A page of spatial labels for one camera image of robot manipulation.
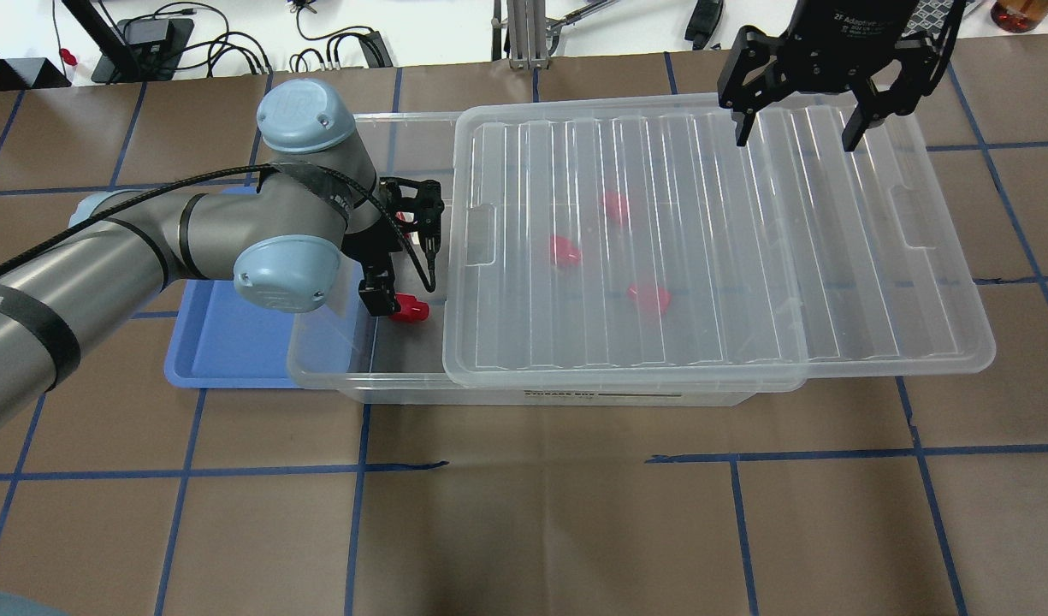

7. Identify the clear plastic box lid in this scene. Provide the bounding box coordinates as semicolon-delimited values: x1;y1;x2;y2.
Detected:
441;93;996;393

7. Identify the orange bottle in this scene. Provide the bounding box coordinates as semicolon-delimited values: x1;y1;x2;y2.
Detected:
989;0;1048;32

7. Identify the black monitor stand base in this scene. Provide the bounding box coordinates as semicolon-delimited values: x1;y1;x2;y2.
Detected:
116;17;195;81

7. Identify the black power adapter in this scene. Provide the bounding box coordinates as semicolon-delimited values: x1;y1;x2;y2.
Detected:
684;0;725;50

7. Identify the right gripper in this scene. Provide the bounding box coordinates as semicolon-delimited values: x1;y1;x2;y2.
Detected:
718;1;949;152

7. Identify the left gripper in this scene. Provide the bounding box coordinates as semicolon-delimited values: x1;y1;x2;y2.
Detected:
344;200;403;318

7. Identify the blue plastic tray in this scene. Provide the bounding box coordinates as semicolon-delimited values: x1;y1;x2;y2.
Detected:
163;184;362;390

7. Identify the aluminium frame post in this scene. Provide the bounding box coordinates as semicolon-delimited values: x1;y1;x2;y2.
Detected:
492;1;554;70

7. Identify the clear plastic storage box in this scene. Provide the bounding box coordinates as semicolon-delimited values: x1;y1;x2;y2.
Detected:
286;111;811;408

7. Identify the red block under lid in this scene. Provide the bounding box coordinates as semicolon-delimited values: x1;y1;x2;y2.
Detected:
601;191;631;228
548;234;583;269
626;283;672;318

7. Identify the red block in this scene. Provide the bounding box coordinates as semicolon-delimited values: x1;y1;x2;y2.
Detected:
548;234;583;269
389;293;431;323
626;283;672;318
601;191;631;228

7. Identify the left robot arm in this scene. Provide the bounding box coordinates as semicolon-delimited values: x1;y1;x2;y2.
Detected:
0;79;403;430

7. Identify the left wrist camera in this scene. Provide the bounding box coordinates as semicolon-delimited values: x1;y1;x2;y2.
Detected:
380;176;446;260

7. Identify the brown paper table cover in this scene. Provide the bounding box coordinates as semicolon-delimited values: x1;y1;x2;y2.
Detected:
0;34;1048;615

